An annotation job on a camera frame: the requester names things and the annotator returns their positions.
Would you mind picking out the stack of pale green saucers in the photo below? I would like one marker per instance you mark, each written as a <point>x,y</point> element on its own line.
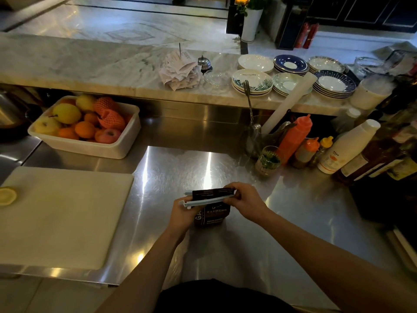
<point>288,84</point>

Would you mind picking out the white cutting board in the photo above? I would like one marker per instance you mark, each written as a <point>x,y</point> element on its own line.
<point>62,218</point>

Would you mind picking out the stack of blue rimmed saucers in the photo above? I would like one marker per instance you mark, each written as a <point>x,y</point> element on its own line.
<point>291,64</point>

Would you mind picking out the white plastic fruit tub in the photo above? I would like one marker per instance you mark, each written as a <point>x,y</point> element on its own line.
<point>107,149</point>

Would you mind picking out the glass jar with green herbs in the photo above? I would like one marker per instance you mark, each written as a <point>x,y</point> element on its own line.
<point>267,161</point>

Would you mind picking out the dark glass bottle with label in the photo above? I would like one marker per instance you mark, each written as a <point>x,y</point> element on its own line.
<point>374,153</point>

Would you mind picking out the small orange capped squeeze bottle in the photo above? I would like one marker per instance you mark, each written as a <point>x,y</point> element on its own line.
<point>306,152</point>

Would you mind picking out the red apple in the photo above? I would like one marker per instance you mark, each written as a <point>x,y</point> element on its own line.
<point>108,136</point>

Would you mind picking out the black sign stand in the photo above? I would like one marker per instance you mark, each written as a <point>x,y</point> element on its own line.
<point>288,27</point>

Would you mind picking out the metal utensil cup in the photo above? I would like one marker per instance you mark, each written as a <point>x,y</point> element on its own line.
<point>257,140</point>

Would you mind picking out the person's left forearm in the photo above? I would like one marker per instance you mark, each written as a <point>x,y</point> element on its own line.
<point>146,273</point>

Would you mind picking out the stack of leaf print plates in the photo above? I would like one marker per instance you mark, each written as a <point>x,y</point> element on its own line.
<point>252,82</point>

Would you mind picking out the stack of patterned rim plates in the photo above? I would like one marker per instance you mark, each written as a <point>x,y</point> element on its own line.
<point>326,63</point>

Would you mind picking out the lemon slice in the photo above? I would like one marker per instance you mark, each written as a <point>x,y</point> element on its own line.
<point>7,196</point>

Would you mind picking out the black appliance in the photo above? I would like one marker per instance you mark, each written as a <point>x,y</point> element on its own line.
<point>384,200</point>

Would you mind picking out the person's right hand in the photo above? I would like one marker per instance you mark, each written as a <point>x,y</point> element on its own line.
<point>249,200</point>

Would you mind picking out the person's right forearm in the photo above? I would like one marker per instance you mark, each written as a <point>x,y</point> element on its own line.
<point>329,260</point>

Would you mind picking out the large yellow apple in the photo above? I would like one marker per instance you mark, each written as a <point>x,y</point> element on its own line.
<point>67,113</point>

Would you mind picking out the pile of receipts on spike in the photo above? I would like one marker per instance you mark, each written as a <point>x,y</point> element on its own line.
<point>180,72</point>

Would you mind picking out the clear glass pitcher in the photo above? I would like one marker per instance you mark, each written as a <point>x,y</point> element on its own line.
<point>368,66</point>

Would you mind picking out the small white capped bottle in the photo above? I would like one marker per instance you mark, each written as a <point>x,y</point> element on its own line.
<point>347,120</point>

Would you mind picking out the small yellow apple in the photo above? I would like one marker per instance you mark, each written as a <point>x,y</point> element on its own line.
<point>85,102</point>

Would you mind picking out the white rolled tube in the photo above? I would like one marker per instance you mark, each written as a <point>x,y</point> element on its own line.
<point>290,102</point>

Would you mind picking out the yellow capped squeeze bottle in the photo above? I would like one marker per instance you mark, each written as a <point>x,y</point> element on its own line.
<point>321,149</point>

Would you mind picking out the pale green apple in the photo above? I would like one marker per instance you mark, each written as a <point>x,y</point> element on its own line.
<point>47,125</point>

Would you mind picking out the white tub with plastic wrap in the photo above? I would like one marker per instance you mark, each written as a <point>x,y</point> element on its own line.
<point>371,92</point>

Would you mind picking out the person's left hand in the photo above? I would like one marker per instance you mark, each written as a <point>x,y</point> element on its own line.
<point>180,218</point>

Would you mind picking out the plain white plate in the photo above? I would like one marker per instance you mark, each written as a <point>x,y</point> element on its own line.
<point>255,62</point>

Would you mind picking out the person's black clothing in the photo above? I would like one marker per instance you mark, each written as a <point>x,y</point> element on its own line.
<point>221,298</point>

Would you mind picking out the silver service bell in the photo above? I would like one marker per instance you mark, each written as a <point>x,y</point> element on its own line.
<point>204,63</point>

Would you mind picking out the tall orange squeeze bottle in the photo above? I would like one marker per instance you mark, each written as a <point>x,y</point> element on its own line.
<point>295,138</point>

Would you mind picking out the orange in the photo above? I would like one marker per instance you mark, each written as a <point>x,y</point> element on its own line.
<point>84,129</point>
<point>91,118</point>
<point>67,133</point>

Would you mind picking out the person's left fingers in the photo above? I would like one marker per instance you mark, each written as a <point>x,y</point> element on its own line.
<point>187,208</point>

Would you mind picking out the orange flowers with leaves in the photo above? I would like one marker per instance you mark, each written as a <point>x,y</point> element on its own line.
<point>249,2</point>

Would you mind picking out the red fire extinguisher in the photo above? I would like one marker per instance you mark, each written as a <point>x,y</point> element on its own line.
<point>301,35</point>
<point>311,36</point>

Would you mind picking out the fruit in red foam net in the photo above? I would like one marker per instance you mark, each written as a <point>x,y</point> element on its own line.
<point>112,120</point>
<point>105,104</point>

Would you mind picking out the large white sauce bottle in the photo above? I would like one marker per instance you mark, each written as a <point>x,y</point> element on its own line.
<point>347,147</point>

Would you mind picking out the clear glass dish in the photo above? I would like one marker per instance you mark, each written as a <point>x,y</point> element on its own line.
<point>217,78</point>

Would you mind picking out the long metal spoon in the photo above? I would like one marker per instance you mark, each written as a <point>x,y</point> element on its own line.
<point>249,101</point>

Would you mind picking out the black foil pouch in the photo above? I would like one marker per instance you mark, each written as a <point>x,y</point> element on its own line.
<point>210,210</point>

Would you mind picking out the white flower vase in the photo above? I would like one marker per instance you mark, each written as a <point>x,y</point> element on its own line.
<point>251,26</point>

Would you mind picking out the person's right fingers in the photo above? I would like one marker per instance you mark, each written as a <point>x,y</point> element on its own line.
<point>233,195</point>

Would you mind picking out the white bag sealing clip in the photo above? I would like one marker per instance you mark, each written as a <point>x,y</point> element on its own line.
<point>205,200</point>

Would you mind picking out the stack of blue striped plates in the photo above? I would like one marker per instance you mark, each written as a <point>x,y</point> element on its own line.
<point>335,84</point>

